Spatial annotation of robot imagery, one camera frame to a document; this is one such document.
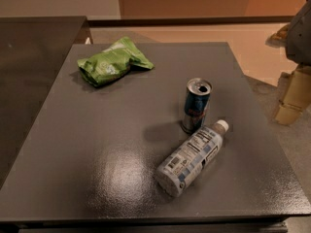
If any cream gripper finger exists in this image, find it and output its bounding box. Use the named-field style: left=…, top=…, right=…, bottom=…
left=273, top=65, right=311, bottom=125

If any green rice chip bag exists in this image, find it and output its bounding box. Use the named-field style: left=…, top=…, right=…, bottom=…
left=77, top=37, right=155, bottom=87

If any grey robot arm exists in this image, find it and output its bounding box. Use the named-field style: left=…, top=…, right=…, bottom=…
left=273, top=0, right=311, bottom=125

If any blue silver redbull can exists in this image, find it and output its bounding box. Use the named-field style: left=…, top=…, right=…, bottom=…
left=182, top=78, right=212, bottom=134

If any plastic bottle with white cap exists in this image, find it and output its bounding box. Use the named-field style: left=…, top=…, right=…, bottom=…
left=155, top=120, right=228, bottom=197

